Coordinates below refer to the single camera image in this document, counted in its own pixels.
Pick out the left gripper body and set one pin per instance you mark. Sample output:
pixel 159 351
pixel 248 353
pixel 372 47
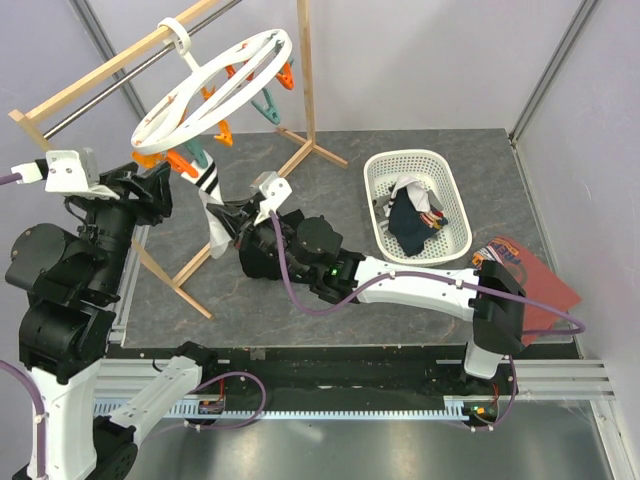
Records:
pixel 148 206

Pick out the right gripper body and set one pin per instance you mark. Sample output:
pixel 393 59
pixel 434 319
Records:
pixel 263 236

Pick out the dark navy sock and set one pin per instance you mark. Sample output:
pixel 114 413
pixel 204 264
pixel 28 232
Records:
pixel 434 223

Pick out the white round clip hanger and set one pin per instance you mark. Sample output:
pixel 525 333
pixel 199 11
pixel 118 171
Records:
pixel 213 91

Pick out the white sock black stripes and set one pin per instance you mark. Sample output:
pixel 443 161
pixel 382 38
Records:
pixel 417 194

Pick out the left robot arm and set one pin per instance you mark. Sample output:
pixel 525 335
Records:
pixel 71 281

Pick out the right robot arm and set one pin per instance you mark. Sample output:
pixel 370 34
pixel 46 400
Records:
pixel 304 250

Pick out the black folded garment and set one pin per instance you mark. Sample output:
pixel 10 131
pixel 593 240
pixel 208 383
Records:
pixel 257 264

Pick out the white perforated laundry basket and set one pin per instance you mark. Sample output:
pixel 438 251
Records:
pixel 380 173

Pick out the metal rack rod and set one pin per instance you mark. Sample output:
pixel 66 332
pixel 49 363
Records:
pixel 110 85

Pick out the red printed t-shirt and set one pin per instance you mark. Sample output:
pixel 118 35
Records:
pixel 534 276

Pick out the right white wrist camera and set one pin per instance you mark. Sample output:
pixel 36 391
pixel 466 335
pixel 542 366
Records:
pixel 274 190

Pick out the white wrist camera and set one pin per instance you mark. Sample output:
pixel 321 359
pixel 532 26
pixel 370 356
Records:
pixel 66 172
pixel 274 190

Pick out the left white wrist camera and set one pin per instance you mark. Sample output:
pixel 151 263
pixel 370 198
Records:
pixel 66 172

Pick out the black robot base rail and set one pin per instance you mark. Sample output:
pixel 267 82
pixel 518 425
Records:
pixel 431 371

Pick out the wooden drying rack frame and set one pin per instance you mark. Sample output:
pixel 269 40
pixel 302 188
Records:
pixel 205 98

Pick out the white slotted cable duct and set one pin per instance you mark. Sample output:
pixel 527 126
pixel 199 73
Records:
pixel 193 408

